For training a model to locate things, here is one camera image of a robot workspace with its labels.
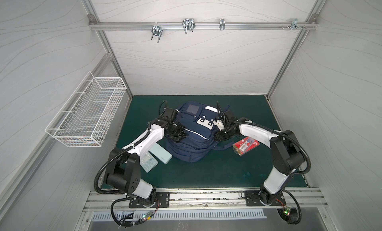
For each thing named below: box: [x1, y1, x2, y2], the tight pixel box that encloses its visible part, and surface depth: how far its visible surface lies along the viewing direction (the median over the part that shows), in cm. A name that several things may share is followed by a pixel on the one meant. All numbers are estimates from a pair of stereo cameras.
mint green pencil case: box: [149, 142, 173, 165], surface depth 90 cm
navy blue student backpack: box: [166, 102, 235, 163], surface depth 89 cm
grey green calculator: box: [139, 151, 159, 173], surface depth 86 cm
